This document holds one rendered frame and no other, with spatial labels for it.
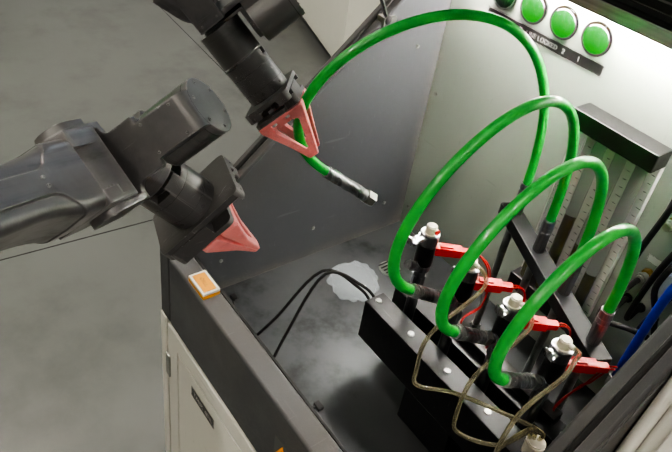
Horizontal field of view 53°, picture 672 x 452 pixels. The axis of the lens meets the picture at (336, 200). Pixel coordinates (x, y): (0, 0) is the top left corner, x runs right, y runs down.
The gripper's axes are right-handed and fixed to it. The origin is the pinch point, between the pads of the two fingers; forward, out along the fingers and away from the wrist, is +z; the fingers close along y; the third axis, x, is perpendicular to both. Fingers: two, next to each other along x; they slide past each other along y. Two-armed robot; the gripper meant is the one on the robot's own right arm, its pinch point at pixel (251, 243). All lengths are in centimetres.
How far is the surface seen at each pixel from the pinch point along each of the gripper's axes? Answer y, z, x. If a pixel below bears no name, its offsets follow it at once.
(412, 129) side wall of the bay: 20, 45, 45
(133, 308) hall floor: -91, 85, 111
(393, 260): 9.8, 12.6, -4.2
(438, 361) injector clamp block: 1.9, 38.6, -2.6
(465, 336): 9.8, 24.0, -10.8
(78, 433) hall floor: -105, 71, 68
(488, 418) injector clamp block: 3.4, 40.1, -13.1
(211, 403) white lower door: -35, 35, 15
